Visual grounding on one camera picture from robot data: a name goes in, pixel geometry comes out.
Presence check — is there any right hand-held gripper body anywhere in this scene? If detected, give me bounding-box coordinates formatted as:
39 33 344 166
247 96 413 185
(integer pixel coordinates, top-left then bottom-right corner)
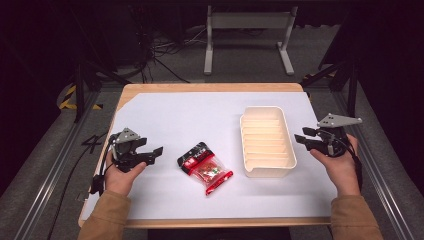
315 113 364 158

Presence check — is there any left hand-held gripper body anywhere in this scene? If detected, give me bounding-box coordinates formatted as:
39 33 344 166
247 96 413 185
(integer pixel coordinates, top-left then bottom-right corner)
108 127 148 174

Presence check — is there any person's left hand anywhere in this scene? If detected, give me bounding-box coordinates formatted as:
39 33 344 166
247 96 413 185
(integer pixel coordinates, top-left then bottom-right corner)
104 151 148 197

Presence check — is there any person's right hand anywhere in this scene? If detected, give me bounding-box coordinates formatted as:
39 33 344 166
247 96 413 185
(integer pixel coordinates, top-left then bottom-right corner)
309 133 362 198

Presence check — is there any black tape floor mark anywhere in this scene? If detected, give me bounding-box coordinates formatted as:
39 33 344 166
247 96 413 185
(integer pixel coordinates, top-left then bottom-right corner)
81 134 104 155

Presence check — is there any white ribbed plastic container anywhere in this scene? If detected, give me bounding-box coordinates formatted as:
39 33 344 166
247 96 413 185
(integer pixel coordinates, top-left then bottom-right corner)
239 105 298 179

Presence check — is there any white paper mat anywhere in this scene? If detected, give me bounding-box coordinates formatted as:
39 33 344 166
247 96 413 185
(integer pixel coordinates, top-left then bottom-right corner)
80 91 339 221

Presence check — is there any red and black snack packet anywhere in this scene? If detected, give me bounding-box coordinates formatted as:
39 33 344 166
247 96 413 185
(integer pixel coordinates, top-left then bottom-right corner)
176 141 234 197

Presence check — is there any black metal stand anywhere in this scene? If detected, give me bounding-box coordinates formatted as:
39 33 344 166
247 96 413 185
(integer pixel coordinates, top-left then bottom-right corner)
301 13 362 118
68 6 132 124

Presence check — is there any yellow and black hazard tape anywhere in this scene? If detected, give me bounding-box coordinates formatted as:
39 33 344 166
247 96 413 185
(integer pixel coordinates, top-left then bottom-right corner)
58 84 103 111

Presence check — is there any wooden table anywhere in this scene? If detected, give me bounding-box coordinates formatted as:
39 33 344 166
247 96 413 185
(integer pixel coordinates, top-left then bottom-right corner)
77 82 335 230

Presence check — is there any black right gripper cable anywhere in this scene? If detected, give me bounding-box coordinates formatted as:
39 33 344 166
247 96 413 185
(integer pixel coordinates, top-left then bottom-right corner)
328 131 364 192

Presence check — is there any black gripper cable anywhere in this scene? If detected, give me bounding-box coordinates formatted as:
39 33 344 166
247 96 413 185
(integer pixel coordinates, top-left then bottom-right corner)
89 133 118 196
328 131 364 192

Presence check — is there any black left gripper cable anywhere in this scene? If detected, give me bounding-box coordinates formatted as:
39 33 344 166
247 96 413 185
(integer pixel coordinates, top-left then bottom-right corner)
89 133 118 196

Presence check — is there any aluminium floor rail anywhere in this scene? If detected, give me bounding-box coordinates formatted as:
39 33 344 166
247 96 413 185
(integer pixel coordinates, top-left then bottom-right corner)
12 89 102 240
332 89 416 240

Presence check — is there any bundle of black floor cables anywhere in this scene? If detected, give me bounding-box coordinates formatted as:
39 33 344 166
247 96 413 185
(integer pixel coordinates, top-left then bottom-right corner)
128 6 208 84

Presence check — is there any white metal stand frame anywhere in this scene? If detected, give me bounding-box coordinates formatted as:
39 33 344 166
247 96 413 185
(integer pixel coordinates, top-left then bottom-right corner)
203 4 299 76

